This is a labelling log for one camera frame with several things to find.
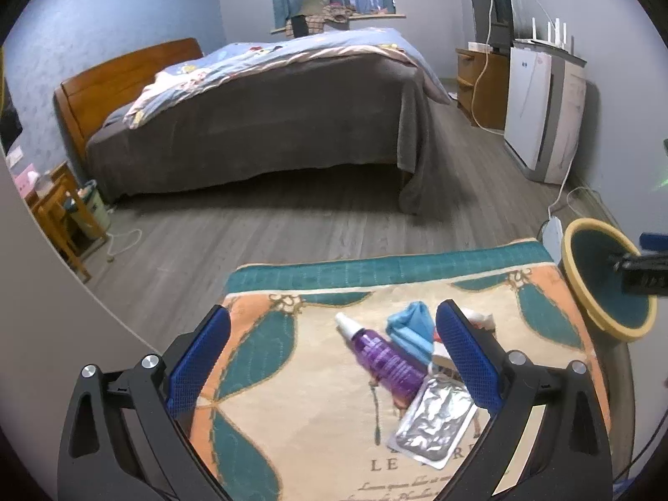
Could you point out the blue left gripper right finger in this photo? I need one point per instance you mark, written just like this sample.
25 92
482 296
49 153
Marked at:
475 354

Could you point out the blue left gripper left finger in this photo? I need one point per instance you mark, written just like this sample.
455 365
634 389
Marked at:
190 359

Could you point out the yellow rimmed teal trash bin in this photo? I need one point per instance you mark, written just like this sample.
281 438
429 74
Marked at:
592 255

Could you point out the blue rubber glove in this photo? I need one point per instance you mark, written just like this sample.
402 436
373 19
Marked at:
413 329

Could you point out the purple spray bottle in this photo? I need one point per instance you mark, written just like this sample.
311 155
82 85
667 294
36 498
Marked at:
381 360

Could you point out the silver foil packet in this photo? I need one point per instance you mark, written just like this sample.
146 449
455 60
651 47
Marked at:
435 422

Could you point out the white power strip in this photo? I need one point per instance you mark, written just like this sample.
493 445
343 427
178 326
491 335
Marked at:
552 238

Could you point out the patterned teal orange rug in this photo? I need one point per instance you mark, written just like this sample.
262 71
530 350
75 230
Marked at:
288 413

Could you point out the small green waste bin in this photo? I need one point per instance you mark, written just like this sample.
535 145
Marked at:
90 195

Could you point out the wooden nightstand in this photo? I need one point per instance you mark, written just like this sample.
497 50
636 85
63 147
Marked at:
49 210

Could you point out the white air purifier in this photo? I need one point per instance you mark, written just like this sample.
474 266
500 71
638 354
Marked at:
547 88

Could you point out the white wifi router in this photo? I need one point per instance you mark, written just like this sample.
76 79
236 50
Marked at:
551 35

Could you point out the wooden tv cabinet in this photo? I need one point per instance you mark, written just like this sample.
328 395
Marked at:
483 87

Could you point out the wooden headboard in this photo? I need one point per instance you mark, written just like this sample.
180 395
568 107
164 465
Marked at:
85 100

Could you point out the light blue floral quilt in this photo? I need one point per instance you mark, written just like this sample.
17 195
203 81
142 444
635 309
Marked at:
185 80

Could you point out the bed with grey cover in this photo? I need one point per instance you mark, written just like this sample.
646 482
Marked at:
313 115

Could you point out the black tv monitor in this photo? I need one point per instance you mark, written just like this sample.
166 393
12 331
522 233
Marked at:
494 24

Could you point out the clothes pile on windowsill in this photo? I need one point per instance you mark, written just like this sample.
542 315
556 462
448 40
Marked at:
312 16

